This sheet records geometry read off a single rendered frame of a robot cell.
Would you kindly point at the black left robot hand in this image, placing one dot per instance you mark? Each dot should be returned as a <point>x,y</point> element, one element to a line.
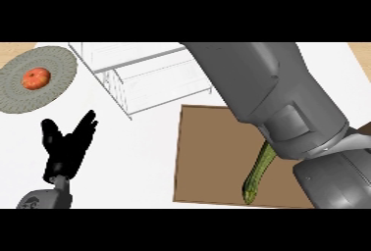
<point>66,147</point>

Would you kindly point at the red apple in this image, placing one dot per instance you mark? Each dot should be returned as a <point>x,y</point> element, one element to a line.
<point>35,78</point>

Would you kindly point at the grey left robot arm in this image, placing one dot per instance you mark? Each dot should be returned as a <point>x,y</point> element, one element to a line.
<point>47,196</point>

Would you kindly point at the green asparagus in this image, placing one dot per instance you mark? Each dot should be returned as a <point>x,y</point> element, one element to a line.
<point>258,175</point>

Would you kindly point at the brown tray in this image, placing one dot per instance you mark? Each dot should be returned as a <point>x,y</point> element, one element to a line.
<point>211,157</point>

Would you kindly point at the round grey woven placemat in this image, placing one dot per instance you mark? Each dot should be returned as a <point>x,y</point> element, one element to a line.
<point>38,79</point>

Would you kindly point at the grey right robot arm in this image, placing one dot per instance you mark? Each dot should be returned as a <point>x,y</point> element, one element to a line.
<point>283,108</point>

